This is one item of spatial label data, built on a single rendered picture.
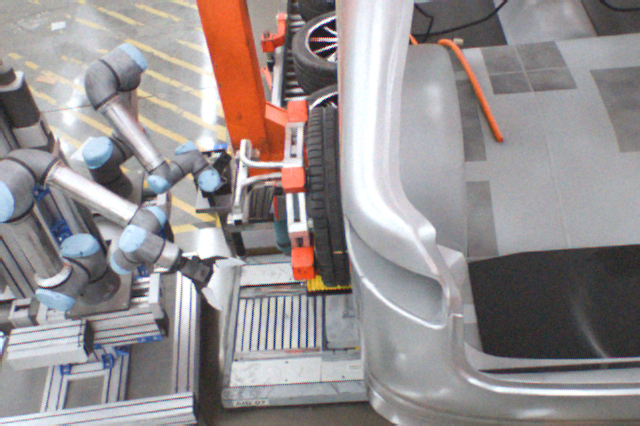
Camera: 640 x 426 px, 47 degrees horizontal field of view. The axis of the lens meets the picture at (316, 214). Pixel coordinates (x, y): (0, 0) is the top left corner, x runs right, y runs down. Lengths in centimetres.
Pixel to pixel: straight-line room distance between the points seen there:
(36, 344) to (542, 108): 195
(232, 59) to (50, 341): 123
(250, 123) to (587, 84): 133
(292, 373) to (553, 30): 183
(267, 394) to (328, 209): 103
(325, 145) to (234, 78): 68
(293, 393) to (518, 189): 126
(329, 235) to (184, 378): 99
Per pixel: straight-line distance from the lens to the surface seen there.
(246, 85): 298
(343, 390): 308
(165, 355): 318
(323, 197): 237
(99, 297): 260
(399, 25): 185
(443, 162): 226
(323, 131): 247
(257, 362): 322
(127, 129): 254
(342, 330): 307
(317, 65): 402
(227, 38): 287
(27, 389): 332
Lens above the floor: 270
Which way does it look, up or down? 44 degrees down
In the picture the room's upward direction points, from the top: 9 degrees counter-clockwise
